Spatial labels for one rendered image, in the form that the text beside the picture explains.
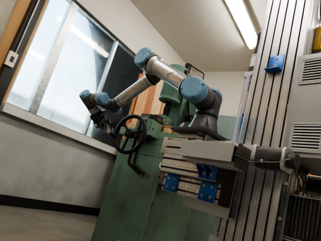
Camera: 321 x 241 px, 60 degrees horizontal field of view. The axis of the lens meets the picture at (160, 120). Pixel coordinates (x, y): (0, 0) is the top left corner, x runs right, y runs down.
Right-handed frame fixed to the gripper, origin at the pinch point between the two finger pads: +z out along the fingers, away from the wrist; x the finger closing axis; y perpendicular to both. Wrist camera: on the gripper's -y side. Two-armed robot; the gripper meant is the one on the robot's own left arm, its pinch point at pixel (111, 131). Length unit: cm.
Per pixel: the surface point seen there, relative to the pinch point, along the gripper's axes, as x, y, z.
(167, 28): -83, -236, 24
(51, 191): -120, 20, 73
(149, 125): 20.6, -15.5, 7.9
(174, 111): 15, -53, 27
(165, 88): 14, -56, 5
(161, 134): 25.6, -17.0, 18.0
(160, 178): 34.9, 12.4, 30.0
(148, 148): 17.1, -6.7, 23.4
